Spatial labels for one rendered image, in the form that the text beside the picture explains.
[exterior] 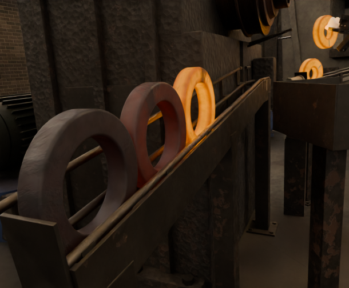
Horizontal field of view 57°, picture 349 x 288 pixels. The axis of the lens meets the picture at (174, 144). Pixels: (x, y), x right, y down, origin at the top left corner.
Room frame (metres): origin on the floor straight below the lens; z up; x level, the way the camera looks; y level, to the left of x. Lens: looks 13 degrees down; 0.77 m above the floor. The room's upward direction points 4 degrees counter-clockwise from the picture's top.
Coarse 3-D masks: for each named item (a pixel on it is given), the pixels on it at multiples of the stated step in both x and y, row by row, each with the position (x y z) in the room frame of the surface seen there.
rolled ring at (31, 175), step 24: (72, 120) 0.35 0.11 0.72; (96, 120) 0.38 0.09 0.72; (48, 144) 0.32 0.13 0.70; (72, 144) 0.34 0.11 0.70; (120, 144) 0.42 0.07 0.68; (24, 168) 0.31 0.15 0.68; (48, 168) 0.31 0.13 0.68; (120, 168) 0.43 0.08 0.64; (24, 192) 0.30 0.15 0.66; (48, 192) 0.30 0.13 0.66; (120, 192) 0.42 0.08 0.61; (24, 216) 0.30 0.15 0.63; (48, 216) 0.30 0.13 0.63; (96, 216) 0.40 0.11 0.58; (72, 240) 0.32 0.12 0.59
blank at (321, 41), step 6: (318, 18) 1.64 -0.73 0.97; (324, 18) 1.63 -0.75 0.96; (330, 18) 1.65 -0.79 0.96; (318, 24) 1.61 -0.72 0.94; (324, 24) 1.63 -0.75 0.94; (318, 30) 1.61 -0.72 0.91; (318, 36) 1.61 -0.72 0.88; (324, 36) 1.63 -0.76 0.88; (330, 36) 1.66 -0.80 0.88; (336, 36) 1.68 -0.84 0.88; (318, 42) 1.62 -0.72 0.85; (324, 42) 1.63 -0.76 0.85; (330, 42) 1.65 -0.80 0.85; (324, 48) 1.65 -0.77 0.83
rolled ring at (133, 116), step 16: (128, 96) 0.51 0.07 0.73; (144, 96) 0.49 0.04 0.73; (160, 96) 0.53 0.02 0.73; (176, 96) 0.59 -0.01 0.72; (128, 112) 0.48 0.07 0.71; (144, 112) 0.48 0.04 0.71; (176, 112) 0.58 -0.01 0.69; (128, 128) 0.47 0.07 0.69; (144, 128) 0.48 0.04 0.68; (176, 128) 0.59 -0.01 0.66; (144, 144) 0.48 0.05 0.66; (176, 144) 0.59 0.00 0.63; (144, 160) 0.47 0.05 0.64; (160, 160) 0.58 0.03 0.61; (144, 176) 0.47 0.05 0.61
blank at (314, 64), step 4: (308, 60) 1.69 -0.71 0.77; (312, 60) 1.70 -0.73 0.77; (316, 60) 1.71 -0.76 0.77; (304, 64) 1.68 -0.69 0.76; (308, 64) 1.68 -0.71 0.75; (312, 64) 1.70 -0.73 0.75; (316, 64) 1.71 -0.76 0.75; (320, 64) 1.73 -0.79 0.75; (300, 68) 1.69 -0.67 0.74; (304, 68) 1.67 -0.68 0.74; (308, 68) 1.68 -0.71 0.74; (312, 68) 1.73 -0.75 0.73; (316, 68) 1.71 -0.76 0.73; (320, 68) 1.73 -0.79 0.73; (308, 72) 1.68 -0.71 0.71; (316, 72) 1.72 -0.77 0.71; (320, 72) 1.73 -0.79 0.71; (308, 76) 1.68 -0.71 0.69; (312, 76) 1.74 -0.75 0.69; (316, 76) 1.72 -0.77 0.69; (320, 76) 1.73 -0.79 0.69
